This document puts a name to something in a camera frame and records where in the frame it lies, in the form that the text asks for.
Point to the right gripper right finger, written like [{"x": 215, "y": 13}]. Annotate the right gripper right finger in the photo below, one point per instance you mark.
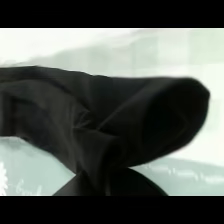
[{"x": 140, "y": 185}]

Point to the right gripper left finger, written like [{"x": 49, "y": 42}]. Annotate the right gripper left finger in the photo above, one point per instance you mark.
[{"x": 78, "y": 187}]

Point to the black garment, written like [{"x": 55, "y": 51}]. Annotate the black garment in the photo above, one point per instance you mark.
[{"x": 100, "y": 106}]

